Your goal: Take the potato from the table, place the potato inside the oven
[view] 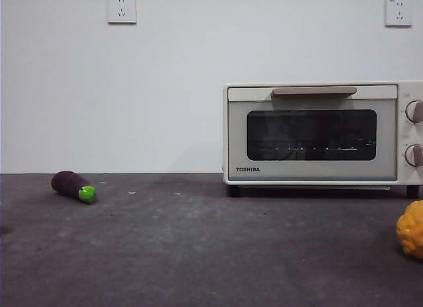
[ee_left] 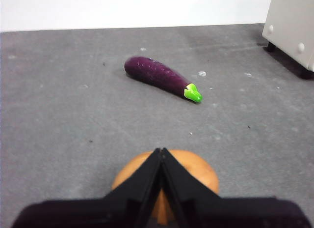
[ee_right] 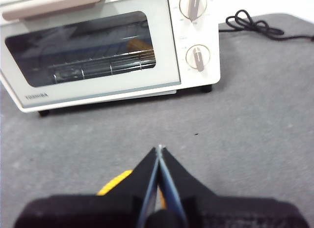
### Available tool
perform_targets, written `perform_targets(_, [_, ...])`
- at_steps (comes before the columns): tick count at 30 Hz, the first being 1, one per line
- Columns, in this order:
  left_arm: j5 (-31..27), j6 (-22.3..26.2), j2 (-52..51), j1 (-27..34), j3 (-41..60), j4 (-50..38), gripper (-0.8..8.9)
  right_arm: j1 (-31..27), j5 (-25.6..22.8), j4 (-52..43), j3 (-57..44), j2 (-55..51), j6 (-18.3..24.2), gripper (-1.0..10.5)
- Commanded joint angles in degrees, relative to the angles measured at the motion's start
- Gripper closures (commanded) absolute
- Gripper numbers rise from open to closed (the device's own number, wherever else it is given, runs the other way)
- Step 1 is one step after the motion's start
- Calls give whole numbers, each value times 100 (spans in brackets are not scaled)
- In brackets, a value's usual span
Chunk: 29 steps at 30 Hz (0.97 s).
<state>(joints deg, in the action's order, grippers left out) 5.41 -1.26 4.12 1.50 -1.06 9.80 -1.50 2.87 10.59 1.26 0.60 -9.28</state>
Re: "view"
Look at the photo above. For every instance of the cream Toshiba toaster oven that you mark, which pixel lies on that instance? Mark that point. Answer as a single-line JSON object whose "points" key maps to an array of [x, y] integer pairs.
{"points": [[401, 174]]}

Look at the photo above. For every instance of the large round oven knob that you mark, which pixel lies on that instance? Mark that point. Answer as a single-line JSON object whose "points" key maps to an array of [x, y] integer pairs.
{"points": [[413, 112], [413, 155]]}

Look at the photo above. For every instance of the purple toy eggplant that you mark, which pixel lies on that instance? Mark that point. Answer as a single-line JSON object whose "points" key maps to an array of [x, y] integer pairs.
{"points": [[66, 184]]}

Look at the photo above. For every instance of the bumpy yellow toy squash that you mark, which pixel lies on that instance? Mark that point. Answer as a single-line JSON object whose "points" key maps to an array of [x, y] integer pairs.
{"points": [[411, 231]]}

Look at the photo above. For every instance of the white wall socket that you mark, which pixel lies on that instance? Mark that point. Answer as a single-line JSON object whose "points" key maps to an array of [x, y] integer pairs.
{"points": [[121, 9], [398, 12]]}

